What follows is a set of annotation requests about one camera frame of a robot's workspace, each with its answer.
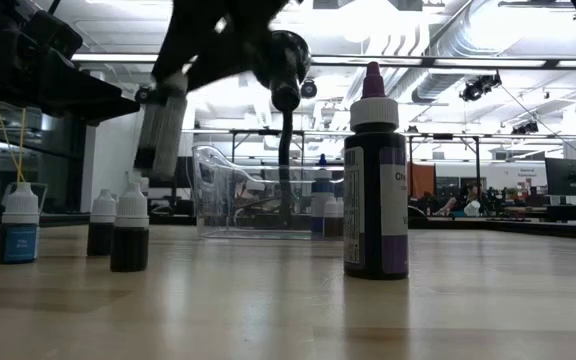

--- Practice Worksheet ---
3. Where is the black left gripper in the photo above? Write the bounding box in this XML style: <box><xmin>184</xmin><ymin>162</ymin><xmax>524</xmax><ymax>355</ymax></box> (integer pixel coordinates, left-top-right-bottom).
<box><xmin>22</xmin><ymin>8</ymin><xmax>141</xmax><ymax>122</ymax></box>

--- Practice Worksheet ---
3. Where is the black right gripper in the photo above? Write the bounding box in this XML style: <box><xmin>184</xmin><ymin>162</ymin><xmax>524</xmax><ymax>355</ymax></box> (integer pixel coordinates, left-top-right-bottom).
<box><xmin>151</xmin><ymin>0</ymin><xmax>289</xmax><ymax>92</ymax></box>

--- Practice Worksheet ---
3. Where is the small white-capped dropper bottle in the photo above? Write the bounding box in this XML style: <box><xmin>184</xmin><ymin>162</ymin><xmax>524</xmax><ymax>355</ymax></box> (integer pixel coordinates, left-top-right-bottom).
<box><xmin>86</xmin><ymin>188</ymin><xmax>118</xmax><ymax>258</ymax></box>
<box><xmin>323</xmin><ymin>196</ymin><xmax>340</xmax><ymax>239</ymax></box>
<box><xmin>109</xmin><ymin>181</ymin><xmax>150</xmax><ymax>274</ymax></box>
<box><xmin>0</xmin><ymin>181</ymin><xmax>41</xmax><ymax>265</ymax></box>

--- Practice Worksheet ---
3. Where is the blue large food coloring bottle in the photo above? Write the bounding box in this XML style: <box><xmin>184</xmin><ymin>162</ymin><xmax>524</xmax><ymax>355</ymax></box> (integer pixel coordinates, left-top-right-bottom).
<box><xmin>310</xmin><ymin>153</ymin><xmax>335</xmax><ymax>236</ymax></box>

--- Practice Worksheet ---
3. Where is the purple large food coloring bottle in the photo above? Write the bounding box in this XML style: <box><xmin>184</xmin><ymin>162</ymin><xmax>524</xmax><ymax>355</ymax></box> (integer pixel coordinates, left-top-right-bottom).
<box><xmin>342</xmin><ymin>61</ymin><xmax>410</xmax><ymax>281</ymax></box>

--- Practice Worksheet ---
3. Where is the black gooseneck desk lamp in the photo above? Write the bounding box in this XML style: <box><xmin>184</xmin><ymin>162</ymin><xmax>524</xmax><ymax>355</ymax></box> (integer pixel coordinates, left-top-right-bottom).
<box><xmin>266</xmin><ymin>29</ymin><xmax>313</xmax><ymax>227</ymax></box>

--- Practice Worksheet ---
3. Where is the clear plastic bin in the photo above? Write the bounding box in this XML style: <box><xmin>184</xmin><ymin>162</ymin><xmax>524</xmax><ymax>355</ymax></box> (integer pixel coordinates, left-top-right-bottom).
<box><xmin>191</xmin><ymin>144</ymin><xmax>345</xmax><ymax>241</ymax></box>

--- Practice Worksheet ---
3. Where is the black ceiling track bar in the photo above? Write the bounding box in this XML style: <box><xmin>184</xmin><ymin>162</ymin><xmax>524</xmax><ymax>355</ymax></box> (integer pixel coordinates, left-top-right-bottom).
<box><xmin>70</xmin><ymin>52</ymin><xmax>576</xmax><ymax>71</ymax></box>

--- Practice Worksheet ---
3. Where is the orange panel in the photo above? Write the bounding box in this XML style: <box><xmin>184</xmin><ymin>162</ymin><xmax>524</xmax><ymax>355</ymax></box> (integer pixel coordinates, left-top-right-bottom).
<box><xmin>409</xmin><ymin>162</ymin><xmax>437</xmax><ymax>200</ymax></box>

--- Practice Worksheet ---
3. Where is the black track light cluster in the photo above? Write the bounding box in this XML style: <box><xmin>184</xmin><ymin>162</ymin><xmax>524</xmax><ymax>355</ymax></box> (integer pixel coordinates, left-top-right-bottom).
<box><xmin>458</xmin><ymin>72</ymin><xmax>503</xmax><ymax>103</ymax></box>
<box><xmin>510</xmin><ymin>120</ymin><xmax>542</xmax><ymax>136</ymax></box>

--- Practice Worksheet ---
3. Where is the person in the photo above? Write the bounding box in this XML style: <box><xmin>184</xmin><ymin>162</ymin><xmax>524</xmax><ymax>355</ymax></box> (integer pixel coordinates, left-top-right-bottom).
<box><xmin>437</xmin><ymin>182</ymin><xmax>487</xmax><ymax>219</ymax></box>

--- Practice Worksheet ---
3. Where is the thin yellow cord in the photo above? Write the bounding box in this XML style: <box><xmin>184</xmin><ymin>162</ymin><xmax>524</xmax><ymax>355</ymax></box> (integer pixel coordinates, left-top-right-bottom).
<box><xmin>0</xmin><ymin>99</ymin><xmax>28</xmax><ymax>184</ymax></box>

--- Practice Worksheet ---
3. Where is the black background desk frame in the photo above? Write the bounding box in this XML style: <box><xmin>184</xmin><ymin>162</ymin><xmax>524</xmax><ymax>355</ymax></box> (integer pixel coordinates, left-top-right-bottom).
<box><xmin>403</xmin><ymin>130</ymin><xmax>483</xmax><ymax>201</ymax></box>

